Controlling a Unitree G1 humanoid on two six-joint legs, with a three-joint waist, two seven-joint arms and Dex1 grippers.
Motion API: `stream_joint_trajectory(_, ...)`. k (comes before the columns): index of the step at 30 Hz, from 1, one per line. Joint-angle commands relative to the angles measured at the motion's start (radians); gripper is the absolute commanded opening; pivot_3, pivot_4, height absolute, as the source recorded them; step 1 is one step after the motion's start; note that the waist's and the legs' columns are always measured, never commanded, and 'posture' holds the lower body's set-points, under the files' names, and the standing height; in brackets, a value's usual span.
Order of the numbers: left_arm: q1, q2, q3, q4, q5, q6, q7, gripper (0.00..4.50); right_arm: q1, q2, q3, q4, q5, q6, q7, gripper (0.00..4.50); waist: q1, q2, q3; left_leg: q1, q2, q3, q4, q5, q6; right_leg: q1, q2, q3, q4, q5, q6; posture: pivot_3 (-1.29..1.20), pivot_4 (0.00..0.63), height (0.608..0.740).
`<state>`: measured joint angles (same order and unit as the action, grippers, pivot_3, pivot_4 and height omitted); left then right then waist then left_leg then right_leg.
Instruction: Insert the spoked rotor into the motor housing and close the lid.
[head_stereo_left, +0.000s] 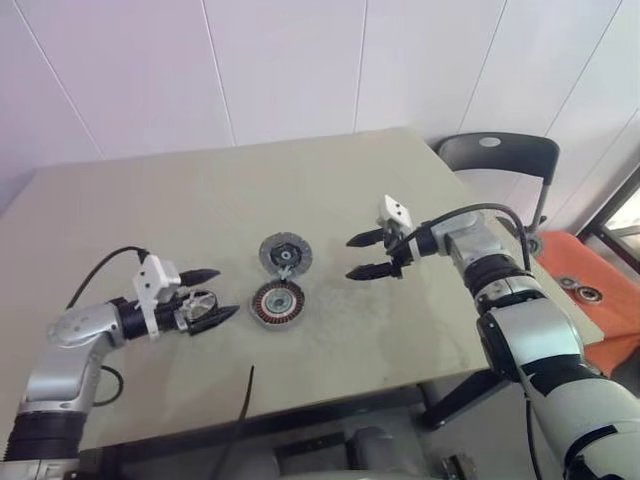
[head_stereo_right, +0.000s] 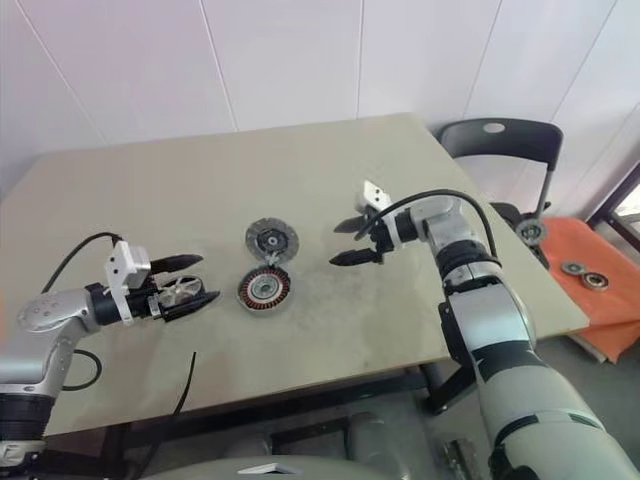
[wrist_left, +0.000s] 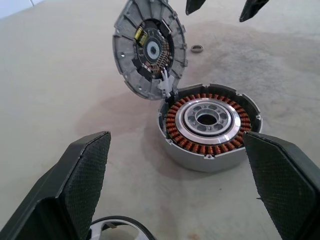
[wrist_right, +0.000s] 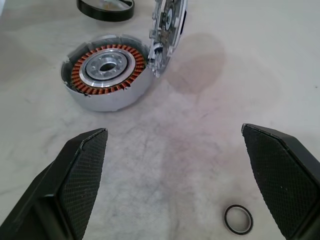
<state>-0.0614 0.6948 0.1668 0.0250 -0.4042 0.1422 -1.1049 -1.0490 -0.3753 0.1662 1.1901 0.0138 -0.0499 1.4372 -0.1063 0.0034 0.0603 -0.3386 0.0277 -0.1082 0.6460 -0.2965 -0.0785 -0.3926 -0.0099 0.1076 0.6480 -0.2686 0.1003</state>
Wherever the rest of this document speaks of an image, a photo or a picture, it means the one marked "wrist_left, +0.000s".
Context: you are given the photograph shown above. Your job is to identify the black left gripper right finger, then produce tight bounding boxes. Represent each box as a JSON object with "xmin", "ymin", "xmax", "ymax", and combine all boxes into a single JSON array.
[{"xmin": 242, "ymin": 131, "xmax": 320, "ymax": 240}]

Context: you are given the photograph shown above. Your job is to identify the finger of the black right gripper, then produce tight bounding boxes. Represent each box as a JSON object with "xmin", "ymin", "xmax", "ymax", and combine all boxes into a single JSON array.
[
  {"xmin": 185, "ymin": 0, "xmax": 208, "ymax": 16},
  {"xmin": 239, "ymin": 0, "xmax": 270, "ymax": 23}
]

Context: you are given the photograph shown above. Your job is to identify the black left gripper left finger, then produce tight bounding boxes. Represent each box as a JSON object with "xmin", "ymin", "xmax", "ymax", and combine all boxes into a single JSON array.
[{"xmin": 0, "ymin": 130, "xmax": 112, "ymax": 240}]

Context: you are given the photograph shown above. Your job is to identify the spoked silver motor rotor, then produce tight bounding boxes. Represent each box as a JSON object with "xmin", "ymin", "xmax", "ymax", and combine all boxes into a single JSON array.
[{"xmin": 89, "ymin": 216, "xmax": 153, "ymax": 240}]

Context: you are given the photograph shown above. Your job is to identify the silver motor housing copper windings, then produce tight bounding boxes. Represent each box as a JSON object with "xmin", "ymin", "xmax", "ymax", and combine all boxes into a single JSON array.
[{"xmin": 157, "ymin": 83, "xmax": 263, "ymax": 173}]

